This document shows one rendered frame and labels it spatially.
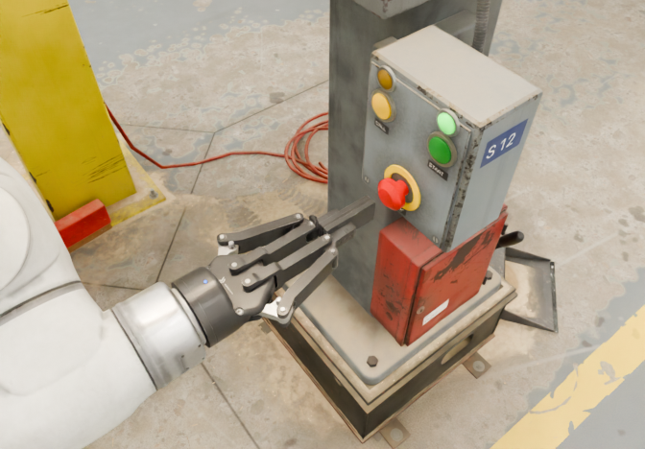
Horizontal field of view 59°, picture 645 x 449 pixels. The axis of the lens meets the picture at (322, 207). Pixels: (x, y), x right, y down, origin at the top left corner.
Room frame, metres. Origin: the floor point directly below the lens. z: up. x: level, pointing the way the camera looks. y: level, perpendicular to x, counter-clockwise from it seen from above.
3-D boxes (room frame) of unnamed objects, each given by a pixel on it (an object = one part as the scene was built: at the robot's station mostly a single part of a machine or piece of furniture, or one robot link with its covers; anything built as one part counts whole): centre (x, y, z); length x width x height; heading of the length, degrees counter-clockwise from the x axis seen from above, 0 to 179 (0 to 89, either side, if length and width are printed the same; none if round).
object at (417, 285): (0.71, -0.25, 0.49); 0.25 x 0.12 x 0.37; 127
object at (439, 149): (0.43, -0.12, 1.07); 0.03 x 0.01 x 0.03; 37
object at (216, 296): (0.32, 0.10, 0.97); 0.09 x 0.08 x 0.07; 128
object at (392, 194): (0.46, -0.09, 0.97); 0.04 x 0.04 x 0.04; 37
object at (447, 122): (0.43, -0.12, 1.11); 0.03 x 0.01 x 0.03; 37
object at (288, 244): (0.37, 0.05, 0.97); 0.11 x 0.01 x 0.04; 129
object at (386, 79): (0.50, -0.07, 1.11); 0.03 x 0.01 x 0.03; 37
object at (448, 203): (0.56, -0.17, 0.99); 0.24 x 0.21 x 0.26; 127
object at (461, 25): (0.71, -0.17, 1.02); 0.13 x 0.04 x 0.04; 127
